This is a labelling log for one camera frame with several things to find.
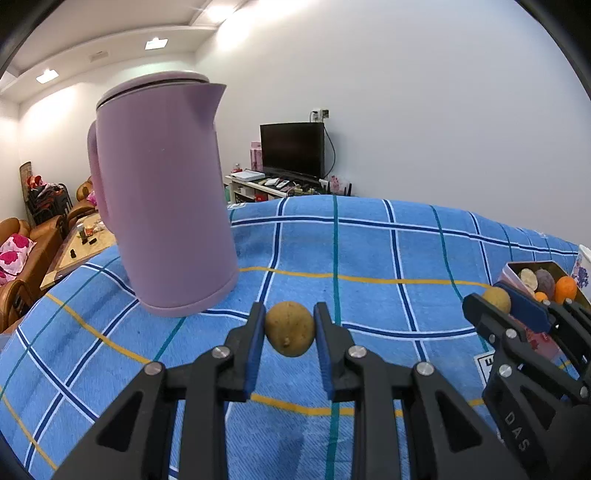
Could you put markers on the round purple fruit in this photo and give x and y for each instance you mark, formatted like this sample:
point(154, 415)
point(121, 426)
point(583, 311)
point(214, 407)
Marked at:
point(545, 281)

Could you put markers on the small pink ornament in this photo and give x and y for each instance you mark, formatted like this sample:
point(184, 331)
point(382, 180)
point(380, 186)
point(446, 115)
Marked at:
point(336, 184)

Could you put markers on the black television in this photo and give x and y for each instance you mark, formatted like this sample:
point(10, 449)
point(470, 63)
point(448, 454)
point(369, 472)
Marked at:
point(291, 150)

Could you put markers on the blue plaid blanket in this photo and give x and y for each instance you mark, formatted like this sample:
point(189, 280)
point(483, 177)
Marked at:
point(392, 258)

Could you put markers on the small orange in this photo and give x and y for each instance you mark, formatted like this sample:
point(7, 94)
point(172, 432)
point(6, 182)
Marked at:
point(540, 296)

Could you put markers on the ceiling light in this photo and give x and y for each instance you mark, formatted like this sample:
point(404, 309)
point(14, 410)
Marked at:
point(46, 75)
point(217, 14)
point(155, 44)

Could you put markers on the flat white box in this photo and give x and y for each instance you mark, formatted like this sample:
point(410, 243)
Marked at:
point(247, 175)

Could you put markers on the purple electric kettle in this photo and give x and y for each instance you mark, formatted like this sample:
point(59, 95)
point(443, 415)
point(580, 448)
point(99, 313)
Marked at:
point(161, 207)

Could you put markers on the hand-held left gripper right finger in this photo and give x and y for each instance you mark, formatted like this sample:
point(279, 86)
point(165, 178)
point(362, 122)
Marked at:
point(325, 360)

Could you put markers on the brown longan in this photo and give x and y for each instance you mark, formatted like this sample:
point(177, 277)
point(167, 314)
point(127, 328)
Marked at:
point(497, 300)
point(290, 328)

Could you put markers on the black router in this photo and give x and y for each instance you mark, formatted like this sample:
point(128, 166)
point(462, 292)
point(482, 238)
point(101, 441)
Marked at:
point(347, 190)

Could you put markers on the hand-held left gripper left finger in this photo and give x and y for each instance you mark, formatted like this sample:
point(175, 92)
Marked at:
point(255, 355)

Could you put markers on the white floral mug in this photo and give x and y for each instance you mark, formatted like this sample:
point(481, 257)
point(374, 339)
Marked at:
point(582, 272)

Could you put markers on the wooden coffee table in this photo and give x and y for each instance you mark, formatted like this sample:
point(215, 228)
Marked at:
point(74, 249)

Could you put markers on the wall socket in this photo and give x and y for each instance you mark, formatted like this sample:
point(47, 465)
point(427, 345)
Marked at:
point(319, 114)

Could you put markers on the white television stand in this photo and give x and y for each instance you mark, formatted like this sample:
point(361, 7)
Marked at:
point(240, 191)

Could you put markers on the stacked dark chairs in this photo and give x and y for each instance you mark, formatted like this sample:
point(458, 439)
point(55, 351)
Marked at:
point(46, 203)

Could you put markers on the cut purple fruit half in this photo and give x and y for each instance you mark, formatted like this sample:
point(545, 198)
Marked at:
point(527, 279)

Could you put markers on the brown leather armchair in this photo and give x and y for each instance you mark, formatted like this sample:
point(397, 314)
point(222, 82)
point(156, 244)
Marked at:
point(81, 207)

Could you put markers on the leaning wooden board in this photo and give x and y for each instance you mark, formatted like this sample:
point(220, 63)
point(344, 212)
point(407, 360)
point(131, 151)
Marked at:
point(25, 180)

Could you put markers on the pink cloth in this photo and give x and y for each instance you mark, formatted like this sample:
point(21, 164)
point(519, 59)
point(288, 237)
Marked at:
point(92, 197)

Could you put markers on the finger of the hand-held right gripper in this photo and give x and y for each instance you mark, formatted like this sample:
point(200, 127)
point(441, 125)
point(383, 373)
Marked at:
point(531, 307)
point(485, 318)

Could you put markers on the pink flowered cushion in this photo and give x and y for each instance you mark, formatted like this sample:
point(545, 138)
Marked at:
point(14, 256)

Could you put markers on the pink tin box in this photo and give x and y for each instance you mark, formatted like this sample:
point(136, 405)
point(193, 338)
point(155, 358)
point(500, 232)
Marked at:
point(538, 266)

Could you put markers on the large orange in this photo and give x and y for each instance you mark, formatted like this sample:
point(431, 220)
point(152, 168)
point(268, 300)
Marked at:
point(565, 288)

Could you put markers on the brown leather sofa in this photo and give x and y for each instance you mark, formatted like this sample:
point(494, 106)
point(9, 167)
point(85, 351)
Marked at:
point(41, 244)

